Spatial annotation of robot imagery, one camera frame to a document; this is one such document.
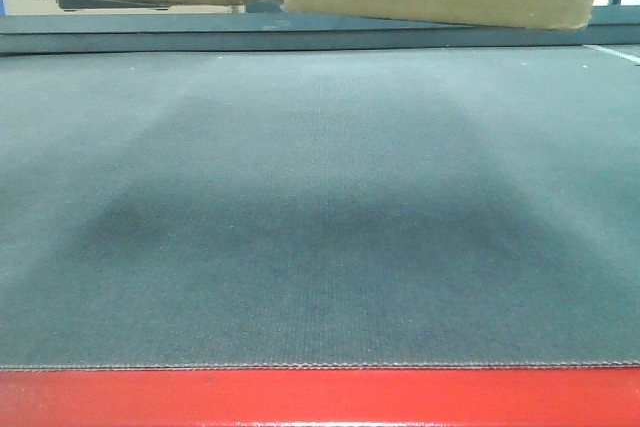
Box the dark grey conveyor belt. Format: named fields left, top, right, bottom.
left=1, top=46, right=639, bottom=370

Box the red conveyor edge frame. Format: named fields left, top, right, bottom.
left=1, top=368, right=639, bottom=426

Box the grey conveyor far side rail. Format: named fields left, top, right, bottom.
left=1, top=6, right=639, bottom=55

